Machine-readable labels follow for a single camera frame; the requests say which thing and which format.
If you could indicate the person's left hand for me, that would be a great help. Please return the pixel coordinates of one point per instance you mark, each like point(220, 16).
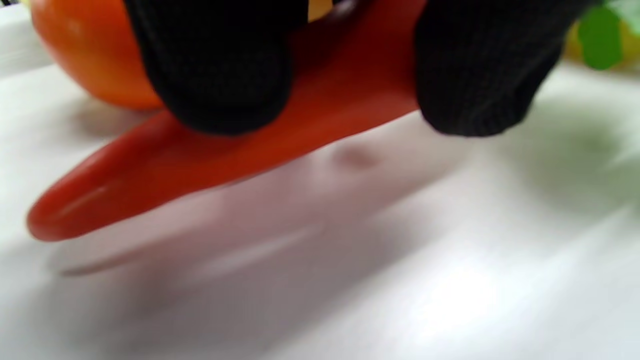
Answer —
point(220, 65)

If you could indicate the orange carrot object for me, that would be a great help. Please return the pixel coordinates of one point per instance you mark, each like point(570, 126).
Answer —
point(200, 160)

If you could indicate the orange fruit object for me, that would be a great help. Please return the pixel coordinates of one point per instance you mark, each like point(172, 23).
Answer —
point(90, 50)

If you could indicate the yellow corn cob object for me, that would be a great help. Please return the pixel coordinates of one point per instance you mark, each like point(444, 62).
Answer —
point(630, 52)

